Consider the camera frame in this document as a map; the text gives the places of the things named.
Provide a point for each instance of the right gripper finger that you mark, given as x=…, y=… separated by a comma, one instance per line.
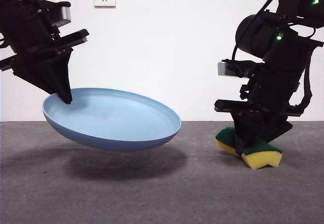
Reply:
x=244, y=132
x=276, y=130

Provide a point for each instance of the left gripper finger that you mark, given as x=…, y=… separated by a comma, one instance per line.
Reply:
x=62, y=82
x=38, y=78

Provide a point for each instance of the yellow sponge with green pad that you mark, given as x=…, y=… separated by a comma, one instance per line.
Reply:
x=260, y=162

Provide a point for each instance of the light blue round plate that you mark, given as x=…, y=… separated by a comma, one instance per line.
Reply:
x=114, y=122

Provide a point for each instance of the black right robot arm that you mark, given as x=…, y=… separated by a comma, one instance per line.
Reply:
x=253, y=34

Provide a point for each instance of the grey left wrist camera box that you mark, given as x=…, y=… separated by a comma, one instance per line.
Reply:
x=62, y=15

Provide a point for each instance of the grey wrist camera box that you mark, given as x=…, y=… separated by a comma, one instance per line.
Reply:
x=224, y=69
x=62, y=15

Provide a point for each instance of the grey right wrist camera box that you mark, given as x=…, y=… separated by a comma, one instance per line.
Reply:
x=224, y=69

